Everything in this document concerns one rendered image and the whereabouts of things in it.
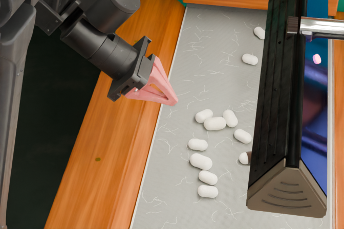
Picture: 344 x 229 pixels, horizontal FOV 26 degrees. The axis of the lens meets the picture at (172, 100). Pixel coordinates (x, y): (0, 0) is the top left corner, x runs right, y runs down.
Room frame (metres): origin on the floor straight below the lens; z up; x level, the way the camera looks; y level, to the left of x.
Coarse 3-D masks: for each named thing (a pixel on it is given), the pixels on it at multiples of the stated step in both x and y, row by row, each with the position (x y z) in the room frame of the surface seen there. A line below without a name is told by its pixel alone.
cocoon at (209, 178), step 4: (200, 172) 0.81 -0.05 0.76; (204, 172) 0.80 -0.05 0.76; (208, 172) 0.80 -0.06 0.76; (200, 176) 0.80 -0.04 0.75; (204, 176) 0.80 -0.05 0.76; (208, 176) 0.80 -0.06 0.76; (212, 176) 0.79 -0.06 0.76; (216, 176) 0.80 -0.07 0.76; (204, 180) 0.79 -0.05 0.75; (208, 180) 0.79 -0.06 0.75; (212, 180) 0.79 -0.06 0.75; (216, 180) 0.79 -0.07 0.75; (212, 184) 0.79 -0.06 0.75
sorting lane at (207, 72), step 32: (192, 32) 1.20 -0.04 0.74; (224, 32) 1.20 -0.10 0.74; (192, 64) 1.10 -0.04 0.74; (224, 64) 1.10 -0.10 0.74; (256, 64) 1.10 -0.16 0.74; (192, 96) 1.01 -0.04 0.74; (224, 96) 1.01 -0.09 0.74; (256, 96) 1.01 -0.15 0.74; (160, 128) 0.92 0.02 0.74; (192, 128) 0.92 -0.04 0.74; (224, 128) 0.92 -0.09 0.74; (160, 160) 0.85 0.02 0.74; (224, 160) 0.85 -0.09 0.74; (160, 192) 0.78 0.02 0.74; (192, 192) 0.78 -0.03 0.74; (224, 192) 0.78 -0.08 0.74; (160, 224) 0.71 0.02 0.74; (192, 224) 0.71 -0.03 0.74; (224, 224) 0.71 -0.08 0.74; (256, 224) 0.71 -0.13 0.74; (288, 224) 0.71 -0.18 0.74; (320, 224) 0.71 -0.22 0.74
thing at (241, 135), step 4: (236, 132) 0.90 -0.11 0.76; (240, 132) 0.89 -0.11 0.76; (244, 132) 0.89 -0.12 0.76; (236, 136) 0.89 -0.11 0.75; (240, 136) 0.89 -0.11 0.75; (244, 136) 0.89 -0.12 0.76; (248, 136) 0.89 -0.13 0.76; (240, 140) 0.89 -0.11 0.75; (244, 140) 0.88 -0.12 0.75; (248, 140) 0.88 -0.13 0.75
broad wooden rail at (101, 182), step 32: (160, 0) 1.28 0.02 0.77; (128, 32) 1.16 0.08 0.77; (160, 32) 1.16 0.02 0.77; (96, 96) 0.98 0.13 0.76; (96, 128) 0.90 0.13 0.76; (128, 128) 0.90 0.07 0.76; (96, 160) 0.82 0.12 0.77; (128, 160) 0.83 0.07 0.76; (64, 192) 0.76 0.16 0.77; (96, 192) 0.76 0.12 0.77; (128, 192) 0.77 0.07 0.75; (64, 224) 0.69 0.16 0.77; (96, 224) 0.69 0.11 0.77; (128, 224) 0.71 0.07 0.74
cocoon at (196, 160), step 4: (192, 156) 0.84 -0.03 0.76; (196, 156) 0.83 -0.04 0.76; (200, 156) 0.83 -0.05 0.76; (204, 156) 0.84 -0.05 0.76; (192, 160) 0.83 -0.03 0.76; (196, 160) 0.83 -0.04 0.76; (200, 160) 0.83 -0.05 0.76; (204, 160) 0.83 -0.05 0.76; (208, 160) 0.83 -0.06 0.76; (192, 164) 0.83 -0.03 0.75; (196, 164) 0.83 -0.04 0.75; (200, 164) 0.82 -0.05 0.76; (204, 164) 0.82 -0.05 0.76; (208, 164) 0.82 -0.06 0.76; (200, 168) 0.82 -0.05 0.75; (204, 168) 0.82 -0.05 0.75; (208, 168) 0.82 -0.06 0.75
